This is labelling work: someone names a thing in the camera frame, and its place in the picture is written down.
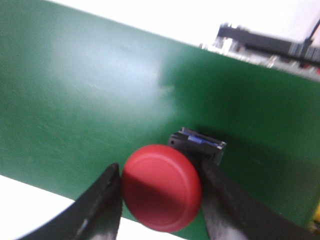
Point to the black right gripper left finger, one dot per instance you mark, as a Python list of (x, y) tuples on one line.
[(95, 215)]

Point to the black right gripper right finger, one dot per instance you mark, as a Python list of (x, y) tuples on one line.
[(230, 213)]

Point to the red mushroom push button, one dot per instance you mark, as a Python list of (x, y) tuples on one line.
[(161, 184)]

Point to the yellow plastic tray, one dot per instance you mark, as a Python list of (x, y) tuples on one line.
[(314, 225)]

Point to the green conveyor belt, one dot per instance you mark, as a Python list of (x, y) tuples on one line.
[(80, 92)]

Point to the aluminium conveyor frame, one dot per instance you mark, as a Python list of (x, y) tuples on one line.
[(297, 58)]

